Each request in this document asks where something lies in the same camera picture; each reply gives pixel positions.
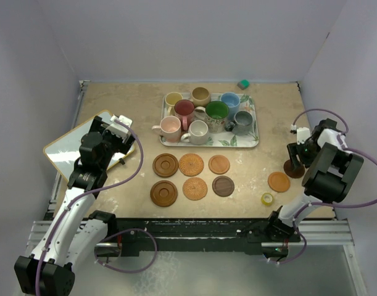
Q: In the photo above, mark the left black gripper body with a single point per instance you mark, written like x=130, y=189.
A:
x=110, y=138

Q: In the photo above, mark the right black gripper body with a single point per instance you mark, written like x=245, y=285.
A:
x=308, y=151

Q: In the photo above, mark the dark wood coaster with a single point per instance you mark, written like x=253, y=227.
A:
x=293, y=173

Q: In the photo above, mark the brown ringed wooden saucer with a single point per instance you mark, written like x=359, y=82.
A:
x=165, y=165

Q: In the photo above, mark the large brown ringed saucer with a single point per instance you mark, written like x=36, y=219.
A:
x=163, y=193

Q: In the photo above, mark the yellow mug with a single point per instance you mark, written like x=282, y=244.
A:
x=170, y=101

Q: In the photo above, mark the woven rattan coaster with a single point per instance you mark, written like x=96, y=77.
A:
x=195, y=188
x=191, y=164

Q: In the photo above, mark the dark walnut round coaster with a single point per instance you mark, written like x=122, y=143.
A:
x=223, y=186

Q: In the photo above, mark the light wood round coaster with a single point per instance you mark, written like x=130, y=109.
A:
x=219, y=164

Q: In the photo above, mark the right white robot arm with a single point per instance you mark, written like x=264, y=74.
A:
x=330, y=173

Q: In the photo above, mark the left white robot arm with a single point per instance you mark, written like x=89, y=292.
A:
x=51, y=266

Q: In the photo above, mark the grey cup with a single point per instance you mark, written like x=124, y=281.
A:
x=243, y=123

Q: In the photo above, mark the light blue cup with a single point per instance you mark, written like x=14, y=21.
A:
x=232, y=101

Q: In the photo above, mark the tan wooden cup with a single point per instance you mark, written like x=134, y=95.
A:
x=200, y=96

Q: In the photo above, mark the yellow tape roll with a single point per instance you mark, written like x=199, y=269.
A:
x=267, y=199

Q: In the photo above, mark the red pink mug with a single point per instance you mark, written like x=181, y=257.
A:
x=184, y=110

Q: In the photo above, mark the white beige mug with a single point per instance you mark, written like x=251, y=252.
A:
x=198, y=133

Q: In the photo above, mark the green eraser block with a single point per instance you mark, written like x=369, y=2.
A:
x=243, y=84

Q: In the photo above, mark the green floral mug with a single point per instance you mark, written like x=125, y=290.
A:
x=214, y=114

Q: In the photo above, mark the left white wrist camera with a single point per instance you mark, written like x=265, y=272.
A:
x=118, y=125

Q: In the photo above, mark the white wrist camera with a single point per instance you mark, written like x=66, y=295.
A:
x=302, y=134
x=118, y=125

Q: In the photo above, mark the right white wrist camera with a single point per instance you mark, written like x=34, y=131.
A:
x=302, y=134

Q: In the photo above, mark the small whiteboard wooden frame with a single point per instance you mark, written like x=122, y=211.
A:
x=63, y=152

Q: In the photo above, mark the black aluminium base frame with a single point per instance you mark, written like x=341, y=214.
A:
x=252, y=236

